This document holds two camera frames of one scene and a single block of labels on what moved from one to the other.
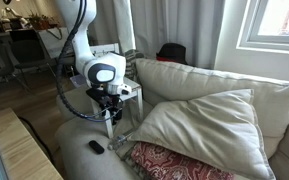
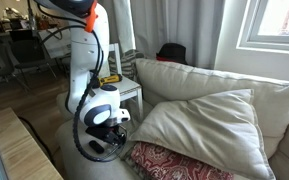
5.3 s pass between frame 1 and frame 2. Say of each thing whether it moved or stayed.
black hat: stayed
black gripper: moved
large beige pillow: stayed
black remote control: stayed
